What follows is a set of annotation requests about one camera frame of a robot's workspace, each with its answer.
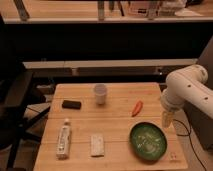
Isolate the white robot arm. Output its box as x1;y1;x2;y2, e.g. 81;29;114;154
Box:
160;64;213;128

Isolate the green ceramic bowl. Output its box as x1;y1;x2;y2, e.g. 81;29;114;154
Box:
129;122;167;161

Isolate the black rectangular block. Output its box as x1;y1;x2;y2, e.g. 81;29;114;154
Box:
62;100;81;109

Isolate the black office chair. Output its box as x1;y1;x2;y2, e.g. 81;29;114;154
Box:
0;15;50;171

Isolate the black cable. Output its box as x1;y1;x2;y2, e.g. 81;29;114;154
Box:
173;118;208;171

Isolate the orange carrot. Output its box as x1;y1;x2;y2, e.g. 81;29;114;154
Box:
132;101;143;117

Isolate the grey cabinet right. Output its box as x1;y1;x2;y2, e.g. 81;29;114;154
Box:
184;35;213;151

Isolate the white plastic bottle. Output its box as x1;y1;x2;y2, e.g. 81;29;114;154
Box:
56;118;71;160

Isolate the white sponge block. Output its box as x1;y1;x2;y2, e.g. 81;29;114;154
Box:
90;134;104;157

